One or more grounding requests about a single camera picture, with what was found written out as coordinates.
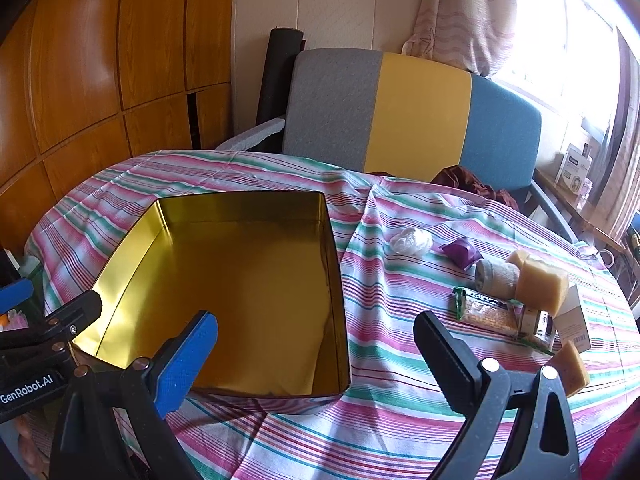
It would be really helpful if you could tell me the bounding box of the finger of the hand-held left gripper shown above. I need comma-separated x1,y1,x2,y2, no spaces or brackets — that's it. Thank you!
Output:
0,278,35,307
0,289,103,372

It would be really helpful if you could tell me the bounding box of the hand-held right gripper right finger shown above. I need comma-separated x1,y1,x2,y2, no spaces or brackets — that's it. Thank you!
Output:
413,311,581,480

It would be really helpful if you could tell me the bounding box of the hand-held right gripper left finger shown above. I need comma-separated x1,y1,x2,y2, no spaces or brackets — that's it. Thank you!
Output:
48,310,219,480

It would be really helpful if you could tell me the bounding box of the green-edged snack bar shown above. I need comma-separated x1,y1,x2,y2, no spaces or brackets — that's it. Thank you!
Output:
452,287,522,337
517,332,556,356

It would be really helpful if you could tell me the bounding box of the gold tin box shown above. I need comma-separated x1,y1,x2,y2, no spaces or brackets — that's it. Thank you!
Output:
72,191,351,416

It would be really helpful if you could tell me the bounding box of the grey sock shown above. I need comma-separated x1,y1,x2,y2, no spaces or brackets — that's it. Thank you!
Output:
474,258,521,297

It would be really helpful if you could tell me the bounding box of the small glossy box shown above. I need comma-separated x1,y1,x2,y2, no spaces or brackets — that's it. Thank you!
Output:
520,305,556,342

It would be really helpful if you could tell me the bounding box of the large purple packet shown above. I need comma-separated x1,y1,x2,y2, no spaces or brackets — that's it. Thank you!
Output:
432,236,483,271

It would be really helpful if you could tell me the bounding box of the white plastic bag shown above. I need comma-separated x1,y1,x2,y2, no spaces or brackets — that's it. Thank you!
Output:
389,226,434,259

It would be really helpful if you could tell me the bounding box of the blocky yellow sponge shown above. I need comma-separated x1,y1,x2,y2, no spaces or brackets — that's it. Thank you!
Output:
515,255,570,318

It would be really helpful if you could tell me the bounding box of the wedge yellow sponge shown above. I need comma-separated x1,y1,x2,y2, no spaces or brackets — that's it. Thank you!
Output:
550,341,591,399

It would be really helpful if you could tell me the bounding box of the tall white box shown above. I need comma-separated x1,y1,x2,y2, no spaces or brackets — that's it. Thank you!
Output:
552,285,594,352

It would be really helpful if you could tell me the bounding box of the dark red cloth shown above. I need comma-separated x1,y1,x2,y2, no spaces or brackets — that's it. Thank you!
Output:
431,165,521,211

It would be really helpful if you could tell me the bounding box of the wooden side table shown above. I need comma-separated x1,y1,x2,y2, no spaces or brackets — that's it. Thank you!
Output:
532,167,628,256

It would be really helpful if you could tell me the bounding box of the red floral blanket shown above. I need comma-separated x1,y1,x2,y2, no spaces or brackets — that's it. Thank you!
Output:
580,410,640,480

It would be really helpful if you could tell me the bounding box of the striped tablecloth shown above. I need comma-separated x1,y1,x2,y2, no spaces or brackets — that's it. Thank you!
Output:
25,150,640,480

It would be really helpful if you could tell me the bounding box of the white printed carton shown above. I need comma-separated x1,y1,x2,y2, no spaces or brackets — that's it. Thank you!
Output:
555,142,593,193

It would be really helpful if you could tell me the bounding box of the wooden wardrobe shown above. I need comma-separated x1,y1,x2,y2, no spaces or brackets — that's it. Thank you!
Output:
0,0,236,256

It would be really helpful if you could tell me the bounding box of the grey yellow blue sofa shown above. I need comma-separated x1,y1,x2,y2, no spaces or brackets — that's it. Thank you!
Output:
215,48,581,241

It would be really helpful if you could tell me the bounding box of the brown side curtain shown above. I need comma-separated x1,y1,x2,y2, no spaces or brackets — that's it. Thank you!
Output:
595,25,640,241

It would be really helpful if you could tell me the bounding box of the black rolled mat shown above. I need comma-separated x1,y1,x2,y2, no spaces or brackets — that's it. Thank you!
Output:
255,27,306,128

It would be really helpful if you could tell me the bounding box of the patterned pink curtain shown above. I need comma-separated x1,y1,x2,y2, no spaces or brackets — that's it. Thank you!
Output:
402,0,518,78

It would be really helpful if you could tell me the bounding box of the window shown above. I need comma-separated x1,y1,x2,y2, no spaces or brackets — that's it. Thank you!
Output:
492,0,631,136

